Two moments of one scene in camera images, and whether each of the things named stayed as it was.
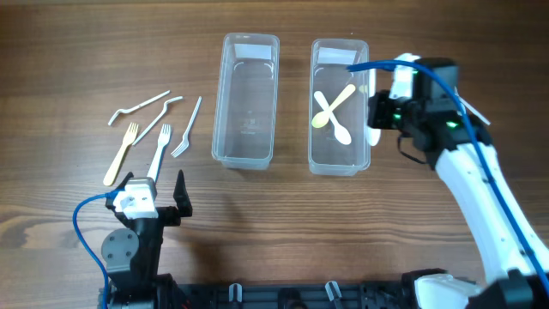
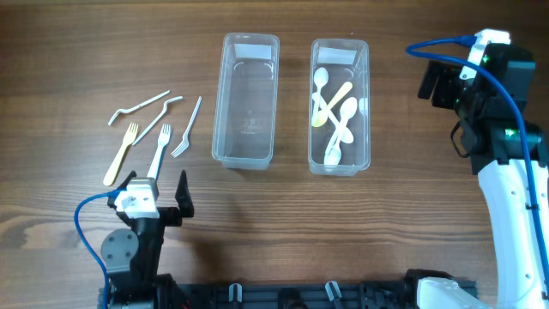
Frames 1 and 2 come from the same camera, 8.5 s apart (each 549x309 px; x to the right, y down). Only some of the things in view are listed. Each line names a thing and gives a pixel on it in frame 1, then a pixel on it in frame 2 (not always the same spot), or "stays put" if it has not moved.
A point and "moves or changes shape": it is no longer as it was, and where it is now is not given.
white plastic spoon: [340, 133] stays put
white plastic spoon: [373, 134] to [321, 79]
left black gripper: [171, 215] stays put
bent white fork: [155, 120] stays put
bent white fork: [128, 111] stays put
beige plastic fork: [128, 140] stays put
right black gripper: [380, 104] to [449, 76]
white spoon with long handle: [463, 107] moves or changes shape
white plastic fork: [164, 137] stays put
